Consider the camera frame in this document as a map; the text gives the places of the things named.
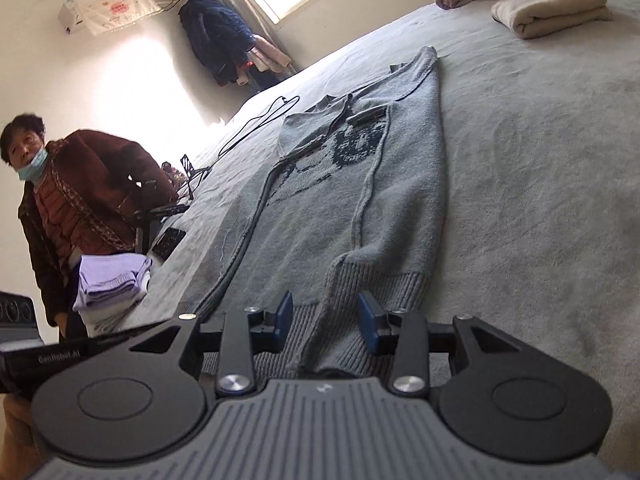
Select grey knit sweater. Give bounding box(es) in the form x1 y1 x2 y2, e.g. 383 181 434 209
180 47 446 379

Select hanging dark clothes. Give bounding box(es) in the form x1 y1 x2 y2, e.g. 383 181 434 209
178 0 293 91

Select person's left hand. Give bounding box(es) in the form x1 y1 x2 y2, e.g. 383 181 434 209
1 394 47 480

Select black phone on gripper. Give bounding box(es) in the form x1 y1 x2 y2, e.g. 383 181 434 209
0 292 42 344

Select black smartphone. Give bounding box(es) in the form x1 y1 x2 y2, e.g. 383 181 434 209
151 228 186 261

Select purple knit garment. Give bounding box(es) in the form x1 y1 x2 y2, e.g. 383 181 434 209
73 252 152 337

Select black phone stand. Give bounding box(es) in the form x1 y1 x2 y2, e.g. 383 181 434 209
180 154 196 180

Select person in red jacket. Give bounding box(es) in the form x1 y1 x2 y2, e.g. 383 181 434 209
1 114 178 339

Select grey bed sheet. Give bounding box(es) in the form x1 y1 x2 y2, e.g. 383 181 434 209
122 0 639 470

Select white air conditioner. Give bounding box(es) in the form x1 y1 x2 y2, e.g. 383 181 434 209
58 0 86 35

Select folded beige garment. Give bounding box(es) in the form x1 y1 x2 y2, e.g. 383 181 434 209
490 0 613 40

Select black cable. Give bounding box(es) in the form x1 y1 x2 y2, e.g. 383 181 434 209
174 94 303 201

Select white wall hanging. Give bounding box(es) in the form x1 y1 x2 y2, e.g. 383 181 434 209
75 0 162 36

